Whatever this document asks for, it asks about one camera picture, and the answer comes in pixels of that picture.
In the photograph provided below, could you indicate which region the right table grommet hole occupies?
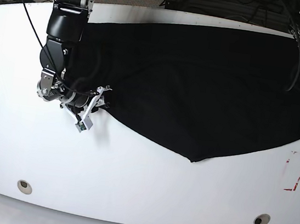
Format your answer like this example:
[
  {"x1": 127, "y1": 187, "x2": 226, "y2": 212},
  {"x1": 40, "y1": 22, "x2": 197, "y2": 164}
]
[{"x1": 253, "y1": 214, "x2": 271, "y2": 224}]

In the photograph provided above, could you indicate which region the table grommet hole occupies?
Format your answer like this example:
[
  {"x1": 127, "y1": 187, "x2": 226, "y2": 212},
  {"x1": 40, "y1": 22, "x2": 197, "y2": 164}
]
[
  {"x1": 17, "y1": 180, "x2": 32, "y2": 195},
  {"x1": 253, "y1": 214, "x2": 271, "y2": 224}
]

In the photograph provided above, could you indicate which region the black printed T-shirt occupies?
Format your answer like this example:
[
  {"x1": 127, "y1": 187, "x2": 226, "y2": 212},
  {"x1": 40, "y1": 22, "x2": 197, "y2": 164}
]
[{"x1": 66, "y1": 23, "x2": 300, "y2": 162}]

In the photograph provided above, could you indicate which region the left table grommet hole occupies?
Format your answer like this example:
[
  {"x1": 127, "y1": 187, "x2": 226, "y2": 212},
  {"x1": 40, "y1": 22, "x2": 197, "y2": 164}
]
[{"x1": 17, "y1": 180, "x2": 32, "y2": 195}]

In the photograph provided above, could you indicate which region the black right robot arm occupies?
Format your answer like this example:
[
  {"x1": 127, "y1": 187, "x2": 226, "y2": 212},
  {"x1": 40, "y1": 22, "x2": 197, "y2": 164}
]
[{"x1": 37, "y1": 0, "x2": 109, "y2": 128}]

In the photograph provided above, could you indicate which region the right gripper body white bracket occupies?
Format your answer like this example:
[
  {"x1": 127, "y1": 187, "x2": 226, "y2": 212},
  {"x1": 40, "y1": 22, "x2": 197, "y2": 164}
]
[{"x1": 59, "y1": 85, "x2": 112, "y2": 123}]

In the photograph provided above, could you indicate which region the red tape rectangle marker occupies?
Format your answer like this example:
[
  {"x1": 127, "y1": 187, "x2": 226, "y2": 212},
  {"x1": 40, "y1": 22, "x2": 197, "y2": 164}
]
[{"x1": 280, "y1": 151, "x2": 300, "y2": 192}]

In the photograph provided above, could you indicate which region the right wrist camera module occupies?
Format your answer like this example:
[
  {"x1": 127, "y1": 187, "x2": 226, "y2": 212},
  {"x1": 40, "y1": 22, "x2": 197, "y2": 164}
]
[{"x1": 75, "y1": 117, "x2": 93, "y2": 133}]

